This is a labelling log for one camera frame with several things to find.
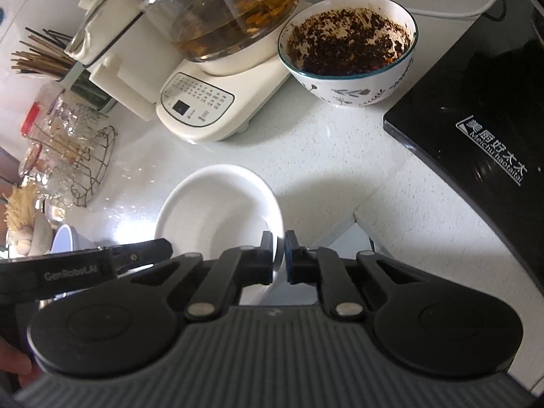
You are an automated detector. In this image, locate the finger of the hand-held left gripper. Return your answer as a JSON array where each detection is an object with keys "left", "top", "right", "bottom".
[{"left": 108, "top": 239, "right": 174, "bottom": 275}]

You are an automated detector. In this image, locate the small bluish white bowl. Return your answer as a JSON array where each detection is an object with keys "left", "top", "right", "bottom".
[{"left": 50, "top": 224, "right": 92, "bottom": 256}]

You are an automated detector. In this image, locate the patterned bowl with chili residue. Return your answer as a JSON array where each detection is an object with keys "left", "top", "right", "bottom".
[{"left": 277, "top": 0, "right": 419, "bottom": 110}]

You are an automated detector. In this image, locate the red-lidded clear jar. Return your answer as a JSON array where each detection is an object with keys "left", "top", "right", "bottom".
[{"left": 21, "top": 101, "right": 57, "bottom": 146}]

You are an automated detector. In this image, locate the wire basket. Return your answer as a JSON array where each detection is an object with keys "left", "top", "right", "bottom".
[{"left": 25, "top": 106, "right": 117, "bottom": 209}]

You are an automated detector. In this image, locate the black induction cooker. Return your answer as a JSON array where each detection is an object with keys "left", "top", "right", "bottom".
[{"left": 382, "top": 0, "right": 544, "bottom": 297}]

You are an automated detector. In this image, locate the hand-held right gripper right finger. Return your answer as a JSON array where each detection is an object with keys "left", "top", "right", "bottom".
[{"left": 284, "top": 229, "right": 429, "bottom": 320}]

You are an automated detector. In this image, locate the bundle of dried noodles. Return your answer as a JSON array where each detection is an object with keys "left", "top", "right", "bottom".
[{"left": 3, "top": 182, "right": 44, "bottom": 233}]

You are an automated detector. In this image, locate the person's left hand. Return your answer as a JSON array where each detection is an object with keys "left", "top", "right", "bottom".
[{"left": 0, "top": 339, "right": 34, "bottom": 377}]

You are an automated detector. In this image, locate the bunch of chopsticks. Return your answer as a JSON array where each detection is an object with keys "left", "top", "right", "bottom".
[{"left": 10, "top": 25, "right": 78, "bottom": 80}]

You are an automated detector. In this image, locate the green and white chopstick holder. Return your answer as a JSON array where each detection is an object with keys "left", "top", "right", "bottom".
[{"left": 59, "top": 61, "right": 118, "bottom": 112}]

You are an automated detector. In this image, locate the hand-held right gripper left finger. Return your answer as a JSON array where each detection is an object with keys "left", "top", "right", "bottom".
[{"left": 129, "top": 231, "right": 276, "bottom": 321}]

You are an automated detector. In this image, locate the white electric pot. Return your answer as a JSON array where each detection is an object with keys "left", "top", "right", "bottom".
[{"left": 66, "top": 0, "right": 146, "bottom": 67}]

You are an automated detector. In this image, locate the glass kettle on white base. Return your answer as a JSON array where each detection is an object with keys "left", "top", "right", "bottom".
[{"left": 88, "top": 0, "right": 301, "bottom": 144}]

